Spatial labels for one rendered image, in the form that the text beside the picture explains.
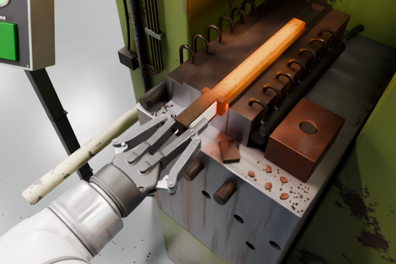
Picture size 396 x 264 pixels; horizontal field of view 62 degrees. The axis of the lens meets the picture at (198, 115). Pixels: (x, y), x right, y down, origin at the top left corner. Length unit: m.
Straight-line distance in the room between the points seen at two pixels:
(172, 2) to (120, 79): 1.43
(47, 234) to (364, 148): 0.55
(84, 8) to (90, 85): 0.91
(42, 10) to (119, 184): 0.45
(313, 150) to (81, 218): 0.36
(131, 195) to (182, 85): 0.26
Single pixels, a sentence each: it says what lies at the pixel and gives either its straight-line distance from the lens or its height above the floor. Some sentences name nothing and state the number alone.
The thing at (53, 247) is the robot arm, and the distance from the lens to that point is 0.42.
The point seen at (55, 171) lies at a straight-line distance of 0.99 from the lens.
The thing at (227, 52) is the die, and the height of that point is 0.99.
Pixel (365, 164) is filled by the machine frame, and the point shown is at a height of 0.88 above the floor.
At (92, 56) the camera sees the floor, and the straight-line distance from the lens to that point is 2.39.
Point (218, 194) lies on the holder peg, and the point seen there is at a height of 0.88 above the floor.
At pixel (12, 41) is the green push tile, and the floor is 1.01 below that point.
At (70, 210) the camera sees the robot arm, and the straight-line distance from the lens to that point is 0.45.
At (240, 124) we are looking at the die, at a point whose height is 0.97.
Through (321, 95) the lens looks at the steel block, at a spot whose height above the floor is 0.92.
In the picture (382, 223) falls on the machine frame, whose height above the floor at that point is 0.74.
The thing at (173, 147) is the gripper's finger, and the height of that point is 1.01.
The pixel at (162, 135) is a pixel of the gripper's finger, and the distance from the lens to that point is 0.53.
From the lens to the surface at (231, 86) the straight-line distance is 0.60.
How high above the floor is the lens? 1.42
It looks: 49 degrees down
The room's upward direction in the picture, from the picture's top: straight up
